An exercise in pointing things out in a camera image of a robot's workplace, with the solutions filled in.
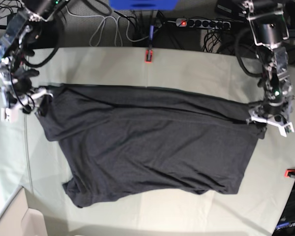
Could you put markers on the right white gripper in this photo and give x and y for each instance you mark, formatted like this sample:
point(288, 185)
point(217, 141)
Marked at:
point(23, 99)

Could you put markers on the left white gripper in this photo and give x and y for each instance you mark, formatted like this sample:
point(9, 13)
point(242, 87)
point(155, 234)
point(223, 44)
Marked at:
point(277, 115)

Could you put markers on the dark grey t-shirt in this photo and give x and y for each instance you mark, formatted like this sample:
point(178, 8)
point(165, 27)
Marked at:
point(120, 141)

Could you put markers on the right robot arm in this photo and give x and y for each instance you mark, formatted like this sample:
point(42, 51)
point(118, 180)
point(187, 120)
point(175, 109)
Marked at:
point(15, 70)

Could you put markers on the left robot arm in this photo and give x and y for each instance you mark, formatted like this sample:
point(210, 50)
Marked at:
point(268, 28)

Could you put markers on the light green tablecloth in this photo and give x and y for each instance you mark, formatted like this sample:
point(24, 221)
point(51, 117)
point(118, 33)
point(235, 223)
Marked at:
point(28, 159)

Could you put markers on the beige cardboard box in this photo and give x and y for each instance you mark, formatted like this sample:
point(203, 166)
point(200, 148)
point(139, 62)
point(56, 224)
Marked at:
point(18, 219)

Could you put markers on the black power strip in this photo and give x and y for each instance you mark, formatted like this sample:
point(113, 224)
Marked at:
point(203, 24)

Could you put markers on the blue plastic bin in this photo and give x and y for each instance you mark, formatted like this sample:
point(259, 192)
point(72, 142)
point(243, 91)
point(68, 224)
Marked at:
point(143, 4)

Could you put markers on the red clamp table middle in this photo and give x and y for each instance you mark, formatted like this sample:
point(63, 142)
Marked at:
point(148, 56)

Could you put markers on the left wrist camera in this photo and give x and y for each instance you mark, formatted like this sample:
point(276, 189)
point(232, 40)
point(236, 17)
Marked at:
point(286, 129)

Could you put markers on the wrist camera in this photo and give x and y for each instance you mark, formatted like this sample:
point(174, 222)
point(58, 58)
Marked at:
point(286, 129)
point(9, 115)

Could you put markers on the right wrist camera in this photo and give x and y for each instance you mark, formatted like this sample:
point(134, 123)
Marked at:
point(9, 115)

